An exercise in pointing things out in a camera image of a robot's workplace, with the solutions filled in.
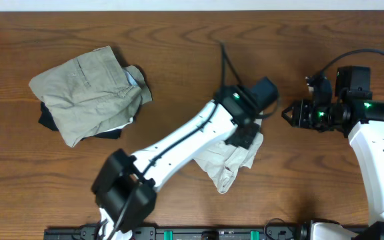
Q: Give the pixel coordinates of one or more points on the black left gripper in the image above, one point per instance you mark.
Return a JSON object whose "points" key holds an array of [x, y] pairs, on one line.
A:
{"points": [[243, 136]]}

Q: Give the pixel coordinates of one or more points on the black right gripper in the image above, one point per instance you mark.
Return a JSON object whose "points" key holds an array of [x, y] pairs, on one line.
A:
{"points": [[300, 118]]}

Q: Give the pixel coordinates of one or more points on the light grey t-shirt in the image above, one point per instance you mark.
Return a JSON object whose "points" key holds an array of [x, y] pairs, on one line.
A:
{"points": [[222, 162]]}

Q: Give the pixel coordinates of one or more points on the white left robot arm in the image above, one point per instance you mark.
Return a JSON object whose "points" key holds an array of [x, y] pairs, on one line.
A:
{"points": [[126, 187]]}

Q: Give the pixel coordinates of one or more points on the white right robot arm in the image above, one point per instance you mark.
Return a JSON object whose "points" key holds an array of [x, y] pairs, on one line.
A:
{"points": [[348, 108]]}

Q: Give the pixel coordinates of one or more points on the folded khaki shorts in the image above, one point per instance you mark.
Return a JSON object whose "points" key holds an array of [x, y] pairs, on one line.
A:
{"points": [[90, 94]]}

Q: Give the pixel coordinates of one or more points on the black garment under shorts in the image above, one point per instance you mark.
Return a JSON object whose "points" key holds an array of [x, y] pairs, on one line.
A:
{"points": [[46, 118]]}

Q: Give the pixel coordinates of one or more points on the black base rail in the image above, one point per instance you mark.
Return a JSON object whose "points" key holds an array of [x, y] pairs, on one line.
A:
{"points": [[275, 228]]}

